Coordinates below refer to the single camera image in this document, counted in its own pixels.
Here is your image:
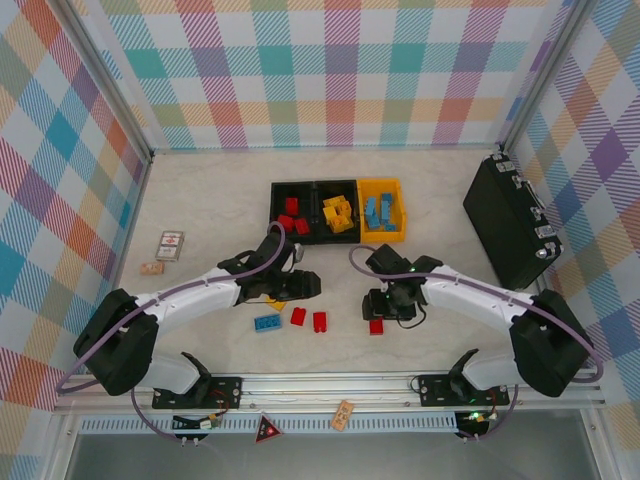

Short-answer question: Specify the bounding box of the aluminium mounting rail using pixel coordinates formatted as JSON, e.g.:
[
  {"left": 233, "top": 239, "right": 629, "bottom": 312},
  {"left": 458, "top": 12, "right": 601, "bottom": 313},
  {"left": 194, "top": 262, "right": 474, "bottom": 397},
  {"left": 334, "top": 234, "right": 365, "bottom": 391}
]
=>
[{"left": 53, "top": 370, "right": 607, "bottom": 437}]

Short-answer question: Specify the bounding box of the black storage bin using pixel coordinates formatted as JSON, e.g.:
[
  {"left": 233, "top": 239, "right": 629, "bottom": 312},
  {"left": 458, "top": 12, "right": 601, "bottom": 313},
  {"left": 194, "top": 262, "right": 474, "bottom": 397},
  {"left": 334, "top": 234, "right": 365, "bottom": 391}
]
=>
[
  {"left": 312, "top": 179, "right": 362, "bottom": 247},
  {"left": 269, "top": 180, "right": 317, "bottom": 247}
]

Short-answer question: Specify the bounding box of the aluminium frame post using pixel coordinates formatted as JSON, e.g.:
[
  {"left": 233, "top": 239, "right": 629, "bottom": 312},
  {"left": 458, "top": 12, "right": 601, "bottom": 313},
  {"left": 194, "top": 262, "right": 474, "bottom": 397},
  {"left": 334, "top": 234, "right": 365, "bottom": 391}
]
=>
[
  {"left": 498, "top": 0, "right": 600, "bottom": 157},
  {"left": 58, "top": 0, "right": 154, "bottom": 162}
]

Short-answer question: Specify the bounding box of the black hard case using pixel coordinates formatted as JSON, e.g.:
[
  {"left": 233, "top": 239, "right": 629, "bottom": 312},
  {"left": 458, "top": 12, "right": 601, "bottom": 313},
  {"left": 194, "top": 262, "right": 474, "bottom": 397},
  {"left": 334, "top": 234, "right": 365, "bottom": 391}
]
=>
[{"left": 461, "top": 153, "right": 565, "bottom": 292}]

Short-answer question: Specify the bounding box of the yellow storage bin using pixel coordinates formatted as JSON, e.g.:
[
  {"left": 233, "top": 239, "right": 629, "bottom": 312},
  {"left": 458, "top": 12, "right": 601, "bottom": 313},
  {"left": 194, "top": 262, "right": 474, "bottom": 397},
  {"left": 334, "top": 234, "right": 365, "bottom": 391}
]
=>
[{"left": 356, "top": 177, "right": 409, "bottom": 244}]

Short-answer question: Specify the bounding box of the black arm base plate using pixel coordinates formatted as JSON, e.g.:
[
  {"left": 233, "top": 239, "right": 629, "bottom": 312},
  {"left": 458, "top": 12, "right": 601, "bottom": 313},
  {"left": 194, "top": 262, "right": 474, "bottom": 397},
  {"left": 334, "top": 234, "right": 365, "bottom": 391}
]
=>
[
  {"left": 416, "top": 373, "right": 512, "bottom": 408},
  {"left": 151, "top": 375, "right": 244, "bottom": 411}
]

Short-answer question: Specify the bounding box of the small circuit board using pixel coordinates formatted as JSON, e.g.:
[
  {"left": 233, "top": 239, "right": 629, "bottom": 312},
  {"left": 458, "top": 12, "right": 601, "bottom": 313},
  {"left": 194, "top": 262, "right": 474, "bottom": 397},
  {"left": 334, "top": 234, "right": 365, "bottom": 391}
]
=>
[
  {"left": 456, "top": 409, "right": 497, "bottom": 427},
  {"left": 171, "top": 411, "right": 224, "bottom": 432}
]

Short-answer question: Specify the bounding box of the orange hanging tag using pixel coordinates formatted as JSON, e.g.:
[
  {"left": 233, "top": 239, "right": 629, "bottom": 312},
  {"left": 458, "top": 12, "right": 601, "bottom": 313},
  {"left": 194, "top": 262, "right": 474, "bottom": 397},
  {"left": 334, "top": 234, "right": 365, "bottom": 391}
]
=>
[{"left": 333, "top": 399, "right": 354, "bottom": 431}]

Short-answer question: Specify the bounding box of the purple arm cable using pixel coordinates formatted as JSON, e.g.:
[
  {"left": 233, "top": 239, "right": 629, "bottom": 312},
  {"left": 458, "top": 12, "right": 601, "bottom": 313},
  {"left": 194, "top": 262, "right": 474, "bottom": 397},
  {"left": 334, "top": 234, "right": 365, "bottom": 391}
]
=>
[
  {"left": 347, "top": 243, "right": 605, "bottom": 384},
  {"left": 55, "top": 221, "right": 301, "bottom": 394}
]

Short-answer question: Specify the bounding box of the red triangle sign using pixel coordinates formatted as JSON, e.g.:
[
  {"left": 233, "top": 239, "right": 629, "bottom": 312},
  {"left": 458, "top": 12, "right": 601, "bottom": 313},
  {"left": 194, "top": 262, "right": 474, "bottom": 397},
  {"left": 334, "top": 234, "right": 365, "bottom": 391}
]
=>
[{"left": 255, "top": 414, "right": 284, "bottom": 446}]

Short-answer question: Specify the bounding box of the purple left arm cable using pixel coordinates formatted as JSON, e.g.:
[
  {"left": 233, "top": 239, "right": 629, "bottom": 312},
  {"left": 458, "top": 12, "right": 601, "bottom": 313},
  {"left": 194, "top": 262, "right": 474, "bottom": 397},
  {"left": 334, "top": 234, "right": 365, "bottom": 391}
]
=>
[{"left": 55, "top": 221, "right": 301, "bottom": 394}]

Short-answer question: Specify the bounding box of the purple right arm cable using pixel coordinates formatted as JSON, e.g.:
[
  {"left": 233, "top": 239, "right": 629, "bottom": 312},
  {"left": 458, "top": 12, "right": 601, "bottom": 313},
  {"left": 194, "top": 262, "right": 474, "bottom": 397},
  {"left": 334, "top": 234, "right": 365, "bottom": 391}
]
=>
[{"left": 347, "top": 243, "right": 605, "bottom": 384}]

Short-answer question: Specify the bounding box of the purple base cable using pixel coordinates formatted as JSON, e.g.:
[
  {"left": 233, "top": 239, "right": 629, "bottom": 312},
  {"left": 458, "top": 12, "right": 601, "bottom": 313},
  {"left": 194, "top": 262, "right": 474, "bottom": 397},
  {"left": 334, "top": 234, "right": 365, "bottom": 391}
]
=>
[
  {"left": 130, "top": 386, "right": 187, "bottom": 442},
  {"left": 456, "top": 383, "right": 522, "bottom": 442}
]

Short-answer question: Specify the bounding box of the playing card box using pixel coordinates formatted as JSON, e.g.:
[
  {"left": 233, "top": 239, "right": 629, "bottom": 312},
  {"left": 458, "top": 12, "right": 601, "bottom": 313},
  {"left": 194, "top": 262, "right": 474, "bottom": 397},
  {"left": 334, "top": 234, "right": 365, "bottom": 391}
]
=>
[{"left": 155, "top": 230, "right": 186, "bottom": 263}]

